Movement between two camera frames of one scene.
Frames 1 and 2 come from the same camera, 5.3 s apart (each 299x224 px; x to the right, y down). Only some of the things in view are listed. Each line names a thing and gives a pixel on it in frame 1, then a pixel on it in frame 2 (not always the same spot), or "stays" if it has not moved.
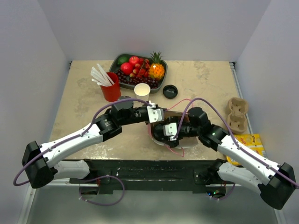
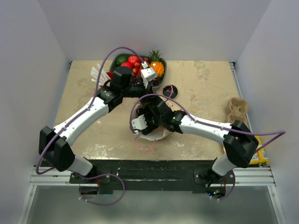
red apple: x=133 y=60 stays
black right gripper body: x=174 y=143 to x=152 y=121
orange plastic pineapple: x=156 y=69 stays
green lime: x=122 y=59 stays
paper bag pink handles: x=189 y=142 to x=158 y=132
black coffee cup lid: x=170 y=91 stays
